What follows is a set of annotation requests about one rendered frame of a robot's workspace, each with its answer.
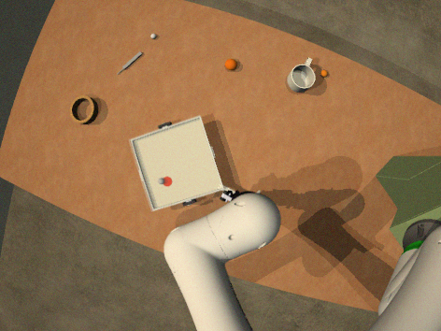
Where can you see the white mug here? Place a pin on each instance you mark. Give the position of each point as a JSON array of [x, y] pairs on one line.
[[303, 75]]

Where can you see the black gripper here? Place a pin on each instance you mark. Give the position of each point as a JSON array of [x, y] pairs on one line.
[[227, 195]]

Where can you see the orange ball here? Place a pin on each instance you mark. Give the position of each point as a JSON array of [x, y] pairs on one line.
[[231, 64]]

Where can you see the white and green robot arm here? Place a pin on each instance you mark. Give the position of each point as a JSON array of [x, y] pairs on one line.
[[197, 252]]

